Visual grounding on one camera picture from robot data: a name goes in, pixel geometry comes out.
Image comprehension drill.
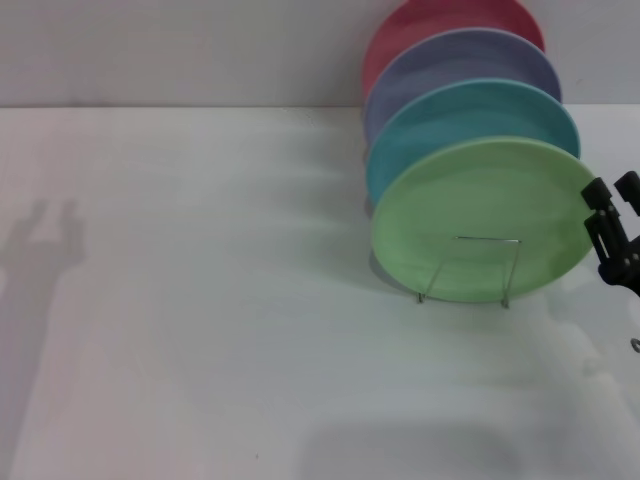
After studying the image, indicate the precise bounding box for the metal wire plate rack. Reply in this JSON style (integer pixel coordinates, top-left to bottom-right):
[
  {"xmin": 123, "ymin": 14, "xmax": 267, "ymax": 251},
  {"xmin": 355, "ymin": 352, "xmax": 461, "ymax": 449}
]
[{"xmin": 416, "ymin": 235, "xmax": 524, "ymax": 310}]

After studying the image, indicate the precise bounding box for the purple round plate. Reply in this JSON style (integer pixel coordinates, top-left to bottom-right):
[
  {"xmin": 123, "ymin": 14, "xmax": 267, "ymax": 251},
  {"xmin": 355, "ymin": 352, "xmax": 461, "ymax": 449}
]
[{"xmin": 363, "ymin": 27, "xmax": 565, "ymax": 146}]

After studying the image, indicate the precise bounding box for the light blue round plate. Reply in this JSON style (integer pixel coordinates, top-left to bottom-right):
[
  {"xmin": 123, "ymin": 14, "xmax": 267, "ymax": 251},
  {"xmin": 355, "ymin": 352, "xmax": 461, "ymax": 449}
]
[{"xmin": 364, "ymin": 77, "xmax": 582, "ymax": 207}]

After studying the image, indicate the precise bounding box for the green round plate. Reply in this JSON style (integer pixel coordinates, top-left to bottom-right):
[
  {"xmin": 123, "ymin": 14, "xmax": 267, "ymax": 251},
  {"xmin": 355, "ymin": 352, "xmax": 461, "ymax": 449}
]
[{"xmin": 370, "ymin": 137, "xmax": 601, "ymax": 305}]

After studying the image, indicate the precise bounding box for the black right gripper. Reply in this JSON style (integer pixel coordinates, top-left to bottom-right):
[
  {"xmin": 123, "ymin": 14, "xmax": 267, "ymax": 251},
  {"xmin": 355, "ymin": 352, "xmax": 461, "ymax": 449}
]
[{"xmin": 579, "ymin": 170, "xmax": 640, "ymax": 302}]

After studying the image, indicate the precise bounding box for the red round plate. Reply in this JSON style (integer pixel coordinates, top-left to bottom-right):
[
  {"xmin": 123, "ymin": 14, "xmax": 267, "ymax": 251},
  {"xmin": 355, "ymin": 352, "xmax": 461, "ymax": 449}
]
[{"xmin": 362, "ymin": 0, "xmax": 546, "ymax": 100}]

